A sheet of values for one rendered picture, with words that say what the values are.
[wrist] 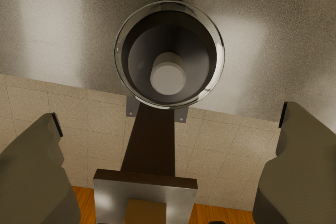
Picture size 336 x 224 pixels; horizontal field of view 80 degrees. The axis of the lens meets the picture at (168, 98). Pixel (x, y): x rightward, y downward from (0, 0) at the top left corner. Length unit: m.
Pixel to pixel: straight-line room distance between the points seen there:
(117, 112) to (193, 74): 1.49
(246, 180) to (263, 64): 1.82
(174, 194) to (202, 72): 0.55
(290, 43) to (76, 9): 0.43
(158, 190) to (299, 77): 0.49
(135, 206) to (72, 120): 1.24
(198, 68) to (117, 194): 0.59
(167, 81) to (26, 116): 1.88
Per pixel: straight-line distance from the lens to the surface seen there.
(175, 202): 0.73
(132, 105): 1.58
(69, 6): 0.46
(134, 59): 0.19
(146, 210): 0.71
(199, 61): 0.19
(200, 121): 1.66
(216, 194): 2.32
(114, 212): 0.80
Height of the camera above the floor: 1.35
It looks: 62 degrees down
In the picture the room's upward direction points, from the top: 177 degrees counter-clockwise
